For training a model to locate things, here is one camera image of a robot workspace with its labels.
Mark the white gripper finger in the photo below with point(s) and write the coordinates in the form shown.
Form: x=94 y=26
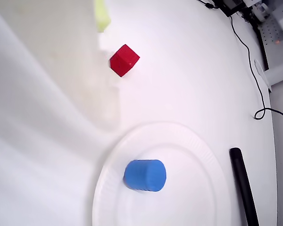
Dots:
x=49 y=82

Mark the blue cylinder block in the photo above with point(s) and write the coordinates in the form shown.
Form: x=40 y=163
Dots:
x=143 y=175

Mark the red cube block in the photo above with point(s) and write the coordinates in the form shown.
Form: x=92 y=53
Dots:
x=123 y=61

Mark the yellow-green rectangular block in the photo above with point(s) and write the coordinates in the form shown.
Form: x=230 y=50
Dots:
x=102 y=16

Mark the white round paper plate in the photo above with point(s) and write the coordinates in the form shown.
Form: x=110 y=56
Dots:
x=191 y=188

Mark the black power adapter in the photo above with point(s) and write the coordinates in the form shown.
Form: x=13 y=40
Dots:
x=231 y=5

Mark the black edge strip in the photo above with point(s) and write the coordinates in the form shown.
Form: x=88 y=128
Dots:
x=261 y=44

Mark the black stand bar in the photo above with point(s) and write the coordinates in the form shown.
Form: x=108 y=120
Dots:
x=243 y=183

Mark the white perforated board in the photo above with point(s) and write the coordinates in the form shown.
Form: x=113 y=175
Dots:
x=273 y=35

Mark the grey metal beam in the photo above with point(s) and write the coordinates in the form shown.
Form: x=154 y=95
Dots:
x=280 y=75

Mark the white flat bracket tab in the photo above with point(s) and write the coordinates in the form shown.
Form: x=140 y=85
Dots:
x=263 y=75

